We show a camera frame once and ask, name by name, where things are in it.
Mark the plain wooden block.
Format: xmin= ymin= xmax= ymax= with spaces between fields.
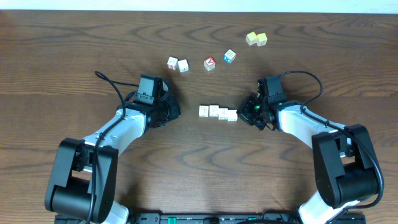
xmin=198 ymin=105 xmax=210 ymax=117
xmin=177 ymin=59 xmax=189 ymax=72
xmin=227 ymin=110 xmax=238 ymax=122
xmin=218 ymin=108 xmax=228 ymax=120

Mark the wooden block green edge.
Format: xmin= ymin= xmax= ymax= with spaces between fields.
xmin=209 ymin=105 xmax=220 ymax=117

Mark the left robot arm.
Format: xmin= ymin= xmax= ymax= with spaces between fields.
xmin=45 ymin=95 xmax=180 ymax=223

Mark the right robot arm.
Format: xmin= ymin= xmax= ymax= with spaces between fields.
xmin=237 ymin=95 xmax=385 ymax=223

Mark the red sided wooden block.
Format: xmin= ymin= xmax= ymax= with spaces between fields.
xmin=167 ymin=57 xmax=178 ymax=70

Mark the blue sided wooden block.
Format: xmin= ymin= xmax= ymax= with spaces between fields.
xmin=224 ymin=49 xmax=236 ymax=63

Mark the red letter A block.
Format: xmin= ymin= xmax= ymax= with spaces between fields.
xmin=204 ymin=57 xmax=216 ymax=71

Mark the yellow wooden block right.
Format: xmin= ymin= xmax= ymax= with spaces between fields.
xmin=257 ymin=33 xmax=268 ymax=46

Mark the yellow wooden block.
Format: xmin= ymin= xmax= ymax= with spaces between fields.
xmin=257 ymin=33 xmax=268 ymax=46
xmin=246 ymin=32 xmax=258 ymax=45

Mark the yellow wooden block left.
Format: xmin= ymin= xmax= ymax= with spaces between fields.
xmin=246 ymin=32 xmax=258 ymax=45

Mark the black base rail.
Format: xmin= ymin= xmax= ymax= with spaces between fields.
xmin=53 ymin=210 xmax=366 ymax=224

